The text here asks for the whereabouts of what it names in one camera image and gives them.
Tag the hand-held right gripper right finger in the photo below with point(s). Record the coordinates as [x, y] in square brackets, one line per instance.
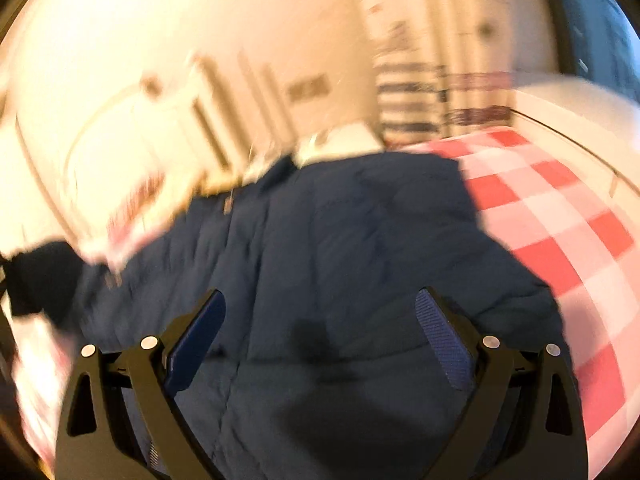
[445, 345]

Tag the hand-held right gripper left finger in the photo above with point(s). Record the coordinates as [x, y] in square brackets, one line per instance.
[195, 345]

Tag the navy padded jacket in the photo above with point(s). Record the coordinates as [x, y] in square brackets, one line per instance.
[325, 250]

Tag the patterned red pillow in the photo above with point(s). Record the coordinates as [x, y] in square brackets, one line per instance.
[132, 210]

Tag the red white checked blanket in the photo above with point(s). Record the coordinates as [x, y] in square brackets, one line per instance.
[550, 220]

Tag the white wooden headboard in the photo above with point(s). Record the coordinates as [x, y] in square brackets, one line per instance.
[175, 125]

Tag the white nightstand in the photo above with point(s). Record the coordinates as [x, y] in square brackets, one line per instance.
[340, 142]

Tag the boat print striped curtain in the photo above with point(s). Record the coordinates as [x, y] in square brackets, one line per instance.
[405, 85]

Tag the white window sill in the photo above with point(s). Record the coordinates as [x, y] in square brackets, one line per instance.
[585, 110]

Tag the window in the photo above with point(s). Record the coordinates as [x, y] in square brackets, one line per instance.
[595, 15]

